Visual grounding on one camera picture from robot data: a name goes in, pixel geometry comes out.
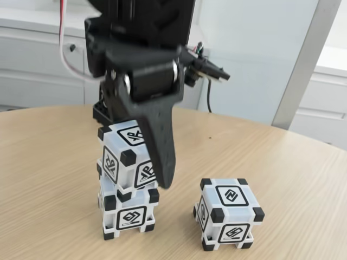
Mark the white low cabinet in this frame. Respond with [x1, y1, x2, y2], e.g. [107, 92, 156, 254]
[294, 47, 347, 152]

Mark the white door cabinet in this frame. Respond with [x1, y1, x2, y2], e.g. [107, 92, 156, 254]
[83, 37, 211, 112]

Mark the gripper camera module with mount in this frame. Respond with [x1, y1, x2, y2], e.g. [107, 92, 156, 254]
[184, 42, 231, 87]

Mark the white drawer cabinet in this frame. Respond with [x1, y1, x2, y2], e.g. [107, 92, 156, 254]
[0, 0, 86, 112]

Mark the white cube house symbol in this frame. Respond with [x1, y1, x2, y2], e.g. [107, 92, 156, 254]
[97, 177, 160, 241]

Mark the grey metal post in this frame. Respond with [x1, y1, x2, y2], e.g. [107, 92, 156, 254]
[272, 0, 343, 132]

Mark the white cube crossed symbol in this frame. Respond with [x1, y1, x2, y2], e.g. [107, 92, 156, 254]
[96, 120, 163, 203]

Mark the black camera cable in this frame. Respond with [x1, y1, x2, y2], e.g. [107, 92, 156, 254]
[206, 78, 215, 112]

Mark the red white gripper servo cable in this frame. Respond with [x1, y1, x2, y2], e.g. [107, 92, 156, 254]
[59, 0, 105, 81]

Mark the white cube zigzag symbol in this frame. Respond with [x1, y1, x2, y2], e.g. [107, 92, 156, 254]
[192, 177, 266, 251]

